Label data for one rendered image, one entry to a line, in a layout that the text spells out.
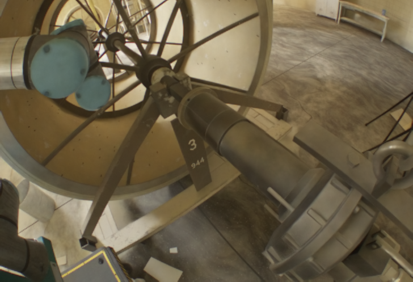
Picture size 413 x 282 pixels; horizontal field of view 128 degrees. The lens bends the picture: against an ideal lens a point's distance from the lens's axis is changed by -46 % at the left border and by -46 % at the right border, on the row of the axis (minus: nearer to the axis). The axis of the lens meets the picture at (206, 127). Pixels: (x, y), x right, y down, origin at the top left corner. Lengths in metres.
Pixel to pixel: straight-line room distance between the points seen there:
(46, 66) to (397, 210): 0.50
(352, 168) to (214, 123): 0.31
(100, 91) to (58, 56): 0.20
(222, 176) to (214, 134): 0.82
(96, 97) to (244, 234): 1.15
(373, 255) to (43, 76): 0.60
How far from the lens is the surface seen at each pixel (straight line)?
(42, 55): 0.29
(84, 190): 1.13
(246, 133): 0.41
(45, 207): 2.04
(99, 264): 1.19
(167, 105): 0.70
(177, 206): 1.19
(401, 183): 0.27
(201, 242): 1.30
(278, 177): 0.36
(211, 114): 0.45
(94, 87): 0.44
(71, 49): 0.28
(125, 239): 1.26
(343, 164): 0.27
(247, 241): 1.29
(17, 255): 0.80
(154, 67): 0.79
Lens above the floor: 1.27
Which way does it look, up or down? 45 degrees down
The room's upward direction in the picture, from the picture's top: 10 degrees counter-clockwise
